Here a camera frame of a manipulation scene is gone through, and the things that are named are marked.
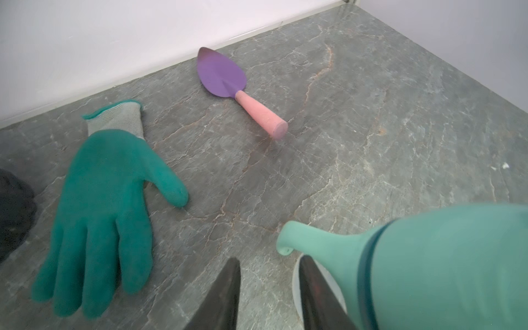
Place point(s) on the mint green bottle cap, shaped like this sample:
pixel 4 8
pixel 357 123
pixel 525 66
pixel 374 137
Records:
pixel 461 267

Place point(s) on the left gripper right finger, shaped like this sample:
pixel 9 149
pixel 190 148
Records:
pixel 320 308

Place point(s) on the teal bottle collar with nipple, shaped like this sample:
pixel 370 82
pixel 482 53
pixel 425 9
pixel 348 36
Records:
pixel 365 300

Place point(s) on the purple trowel with pink handle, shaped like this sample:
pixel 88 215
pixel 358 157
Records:
pixel 224 78

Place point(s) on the green rubber glove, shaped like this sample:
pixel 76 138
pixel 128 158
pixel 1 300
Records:
pixel 101 237

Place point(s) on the dark purple glass vase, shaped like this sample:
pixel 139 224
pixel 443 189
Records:
pixel 18 212

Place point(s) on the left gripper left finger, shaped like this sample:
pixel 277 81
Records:
pixel 219 310

